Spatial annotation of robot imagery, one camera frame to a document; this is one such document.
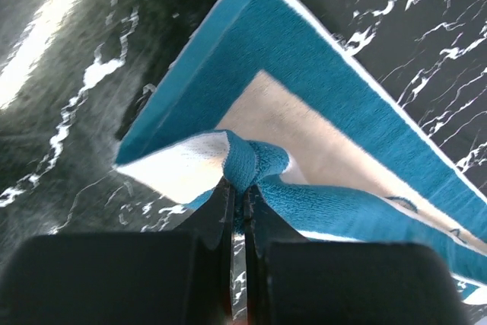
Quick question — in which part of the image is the teal Doraemon towel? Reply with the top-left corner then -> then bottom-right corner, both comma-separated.
114,0 -> 486,304

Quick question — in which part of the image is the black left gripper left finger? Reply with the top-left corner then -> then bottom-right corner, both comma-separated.
1,180 -> 235,324

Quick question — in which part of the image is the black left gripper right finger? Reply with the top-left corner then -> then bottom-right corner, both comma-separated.
243,186 -> 466,324

